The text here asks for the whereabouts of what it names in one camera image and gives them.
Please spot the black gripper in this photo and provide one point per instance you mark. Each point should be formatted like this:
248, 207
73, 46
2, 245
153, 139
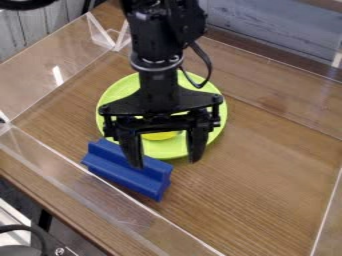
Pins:
160, 107

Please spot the blue plastic block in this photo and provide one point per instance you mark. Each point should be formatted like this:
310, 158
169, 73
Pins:
105, 161

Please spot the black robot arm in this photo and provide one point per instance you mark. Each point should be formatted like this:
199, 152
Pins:
164, 27

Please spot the green plate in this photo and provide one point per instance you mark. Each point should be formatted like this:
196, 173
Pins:
171, 147

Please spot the yellow toy banana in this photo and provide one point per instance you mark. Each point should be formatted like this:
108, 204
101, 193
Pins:
160, 136

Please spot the black device with screw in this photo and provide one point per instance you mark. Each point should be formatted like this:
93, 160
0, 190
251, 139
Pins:
56, 248

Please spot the clear acrylic enclosure wall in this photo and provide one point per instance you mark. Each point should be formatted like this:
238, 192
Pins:
251, 200

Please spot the clear acrylic corner bracket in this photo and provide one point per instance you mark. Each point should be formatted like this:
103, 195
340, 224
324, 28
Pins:
108, 38

